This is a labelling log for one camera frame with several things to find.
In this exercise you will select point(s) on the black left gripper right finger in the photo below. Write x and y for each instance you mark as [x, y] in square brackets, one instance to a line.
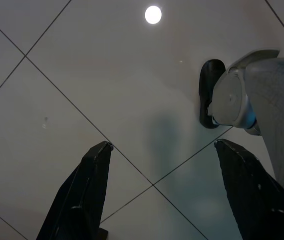
[256, 200]

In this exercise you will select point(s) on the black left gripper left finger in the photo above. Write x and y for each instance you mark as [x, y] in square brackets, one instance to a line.
[77, 200]

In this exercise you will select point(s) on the grey robot left leg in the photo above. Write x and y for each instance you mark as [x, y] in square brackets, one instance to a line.
[276, 100]

